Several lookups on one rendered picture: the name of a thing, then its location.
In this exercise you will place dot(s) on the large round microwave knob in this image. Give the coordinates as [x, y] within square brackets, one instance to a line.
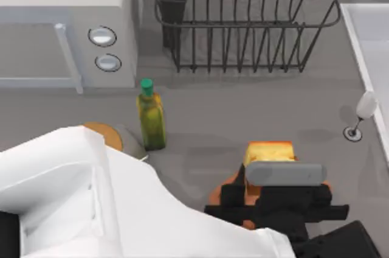
[102, 36]

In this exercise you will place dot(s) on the white sink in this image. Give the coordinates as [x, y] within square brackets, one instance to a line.
[370, 45]

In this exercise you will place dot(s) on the yellow bread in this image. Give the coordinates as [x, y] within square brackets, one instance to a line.
[269, 151]

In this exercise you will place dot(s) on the orange plate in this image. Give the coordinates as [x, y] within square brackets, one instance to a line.
[223, 189]

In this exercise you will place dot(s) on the green bottle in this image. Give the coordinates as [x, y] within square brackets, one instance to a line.
[152, 121]

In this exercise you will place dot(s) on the small round microwave knob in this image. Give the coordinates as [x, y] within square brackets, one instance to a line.
[108, 62]

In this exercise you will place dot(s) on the pale grey rounded box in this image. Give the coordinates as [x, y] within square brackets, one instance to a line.
[285, 174]

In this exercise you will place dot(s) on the round wooden coaster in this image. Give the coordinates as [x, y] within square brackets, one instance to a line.
[111, 136]

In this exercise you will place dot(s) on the microwave oven door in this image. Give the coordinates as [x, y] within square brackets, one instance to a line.
[30, 51]

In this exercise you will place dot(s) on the pale microwave oven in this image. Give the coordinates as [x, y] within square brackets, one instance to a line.
[100, 5]

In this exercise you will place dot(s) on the clear wine glass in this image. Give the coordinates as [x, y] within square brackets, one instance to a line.
[366, 106]

